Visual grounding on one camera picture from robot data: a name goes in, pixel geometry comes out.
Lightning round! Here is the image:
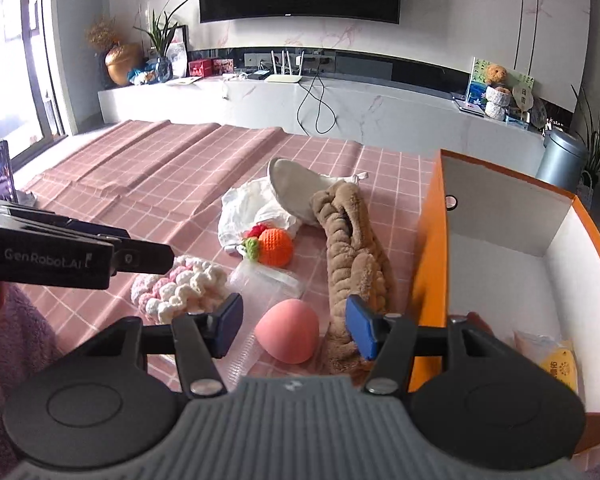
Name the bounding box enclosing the pink and white crochet scrunchie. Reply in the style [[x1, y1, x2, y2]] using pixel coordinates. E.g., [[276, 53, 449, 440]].
[[130, 254, 232, 326]]

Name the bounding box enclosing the yellow soft packet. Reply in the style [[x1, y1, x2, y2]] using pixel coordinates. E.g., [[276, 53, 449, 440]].
[[512, 330, 581, 397]]

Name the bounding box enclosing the teddy bear toy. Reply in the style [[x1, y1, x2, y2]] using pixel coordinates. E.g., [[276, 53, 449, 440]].
[[484, 85, 514, 121]]

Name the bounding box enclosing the golden vase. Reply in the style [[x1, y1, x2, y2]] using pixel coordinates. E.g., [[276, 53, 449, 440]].
[[104, 42, 144, 87]]

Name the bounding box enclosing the white cloth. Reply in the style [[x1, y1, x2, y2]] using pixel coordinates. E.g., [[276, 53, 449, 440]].
[[218, 179, 303, 257]]

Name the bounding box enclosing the clear plastic bag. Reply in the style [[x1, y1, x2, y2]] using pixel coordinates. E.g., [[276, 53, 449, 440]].
[[227, 261, 307, 302]]

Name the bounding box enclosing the white marble tv console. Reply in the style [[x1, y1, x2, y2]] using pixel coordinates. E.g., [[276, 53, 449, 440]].
[[97, 74, 547, 162]]

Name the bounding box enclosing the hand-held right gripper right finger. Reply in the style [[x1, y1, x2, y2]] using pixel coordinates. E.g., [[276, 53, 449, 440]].
[[345, 296, 502, 396]]

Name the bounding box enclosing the red crochet strawberry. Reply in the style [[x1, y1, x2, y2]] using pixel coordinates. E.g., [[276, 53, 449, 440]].
[[237, 224, 267, 262]]

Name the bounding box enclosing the white fabric slipper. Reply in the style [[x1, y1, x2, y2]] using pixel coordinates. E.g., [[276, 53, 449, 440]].
[[267, 157, 370, 227]]

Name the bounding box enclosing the black cable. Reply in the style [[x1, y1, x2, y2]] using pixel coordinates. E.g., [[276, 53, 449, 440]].
[[297, 74, 337, 136]]

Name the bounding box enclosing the pink checked tablecloth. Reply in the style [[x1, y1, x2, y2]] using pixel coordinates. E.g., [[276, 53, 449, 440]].
[[17, 119, 437, 396]]

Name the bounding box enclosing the dried flower bunch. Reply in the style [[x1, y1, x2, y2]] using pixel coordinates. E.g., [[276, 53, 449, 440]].
[[84, 14, 119, 54]]

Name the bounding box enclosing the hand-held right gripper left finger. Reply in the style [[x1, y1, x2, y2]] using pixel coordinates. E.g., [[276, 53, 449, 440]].
[[94, 293, 245, 399]]

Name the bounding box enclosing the orange cardboard box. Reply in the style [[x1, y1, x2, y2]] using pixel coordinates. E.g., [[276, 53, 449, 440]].
[[409, 149, 600, 456]]

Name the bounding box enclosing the purple fleece clothing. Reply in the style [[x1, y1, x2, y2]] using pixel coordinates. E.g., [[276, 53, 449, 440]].
[[0, 284, 48, 480]]

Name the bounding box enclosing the brown teddy bear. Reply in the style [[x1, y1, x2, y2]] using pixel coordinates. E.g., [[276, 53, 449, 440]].
[[482, 62, 511, 87]]

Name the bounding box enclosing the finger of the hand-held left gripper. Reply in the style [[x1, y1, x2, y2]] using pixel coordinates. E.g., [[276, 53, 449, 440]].
[[112, 240, 176, 275], [55, 214, 132, 243]]

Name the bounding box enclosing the white router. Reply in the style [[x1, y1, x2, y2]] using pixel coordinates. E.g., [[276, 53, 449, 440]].
[[264, 49, 307, 84]]

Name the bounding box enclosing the orange crochet fruit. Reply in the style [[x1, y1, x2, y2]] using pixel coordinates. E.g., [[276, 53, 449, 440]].
[[256, 227, 295, 266]]

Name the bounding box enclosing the black picture frame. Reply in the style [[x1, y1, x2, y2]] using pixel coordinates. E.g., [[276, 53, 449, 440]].
[[167, 24, 189, 79]]

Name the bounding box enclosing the pink makeup sponge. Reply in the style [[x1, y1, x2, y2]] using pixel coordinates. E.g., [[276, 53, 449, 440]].
[[254, 298, 321, 364]]

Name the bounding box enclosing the grey metal trash can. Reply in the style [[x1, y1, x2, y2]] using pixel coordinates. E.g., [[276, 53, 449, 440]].
[[535, 130, 589, 194]]

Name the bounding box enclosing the green plant in glass vase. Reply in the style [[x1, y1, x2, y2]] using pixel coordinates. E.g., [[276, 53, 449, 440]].
[[133, 0, 191, 84]]

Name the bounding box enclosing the round paper fan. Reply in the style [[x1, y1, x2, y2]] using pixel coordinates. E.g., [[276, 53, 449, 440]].
[[510, 85, 537, 117]]

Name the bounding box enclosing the green picture stand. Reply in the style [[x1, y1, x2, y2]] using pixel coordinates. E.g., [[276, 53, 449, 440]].
[[467, 57, 492, 107]]

